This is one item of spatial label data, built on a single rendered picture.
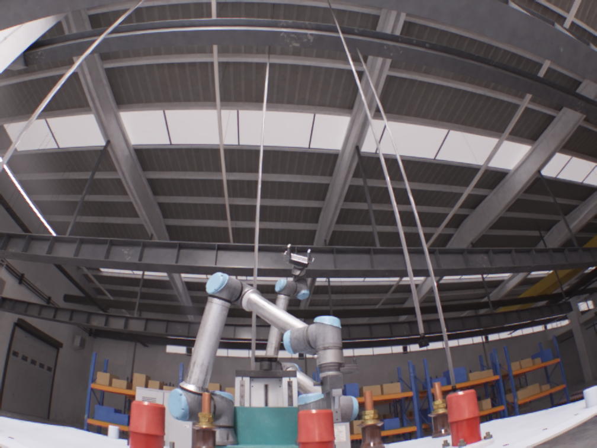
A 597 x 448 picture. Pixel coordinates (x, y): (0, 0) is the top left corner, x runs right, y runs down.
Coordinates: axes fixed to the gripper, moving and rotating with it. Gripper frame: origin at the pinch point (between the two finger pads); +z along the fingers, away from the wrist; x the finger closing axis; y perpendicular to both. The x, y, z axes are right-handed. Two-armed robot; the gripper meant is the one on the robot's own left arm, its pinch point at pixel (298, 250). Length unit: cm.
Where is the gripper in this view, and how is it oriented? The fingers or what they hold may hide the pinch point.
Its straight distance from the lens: 213.3
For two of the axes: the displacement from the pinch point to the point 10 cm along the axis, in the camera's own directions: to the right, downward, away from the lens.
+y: 3.3, -6.6, 6.7
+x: 9.4, 2.3, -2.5
